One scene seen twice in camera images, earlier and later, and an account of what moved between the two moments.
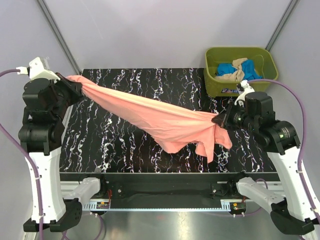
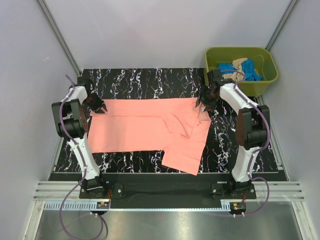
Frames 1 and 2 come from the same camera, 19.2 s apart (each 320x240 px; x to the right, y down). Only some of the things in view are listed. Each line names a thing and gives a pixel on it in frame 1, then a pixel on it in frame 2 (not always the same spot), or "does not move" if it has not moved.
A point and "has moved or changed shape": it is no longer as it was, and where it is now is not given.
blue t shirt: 247,66 does not move
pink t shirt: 177,129 has moved or changed shape
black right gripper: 225,116 -> 210,105
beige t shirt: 238,76 does not move
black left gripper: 75,87 -> 98,106
